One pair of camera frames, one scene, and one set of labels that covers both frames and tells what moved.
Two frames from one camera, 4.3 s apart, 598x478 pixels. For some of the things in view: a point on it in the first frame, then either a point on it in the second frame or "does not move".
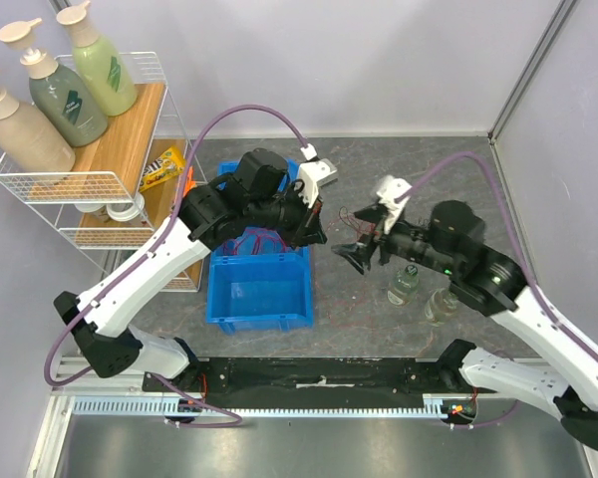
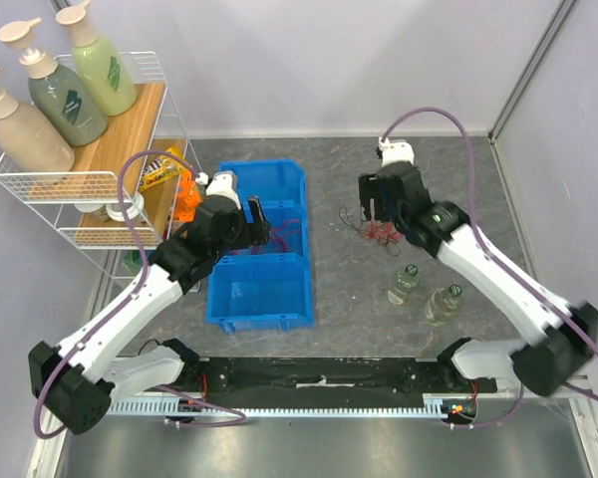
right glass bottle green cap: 440,306 does not move
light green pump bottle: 104,66 does not move
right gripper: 375,244 -> 379,187
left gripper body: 295,216 -> 237,237
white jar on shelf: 127,211 does not move
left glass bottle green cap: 404,285 does not move
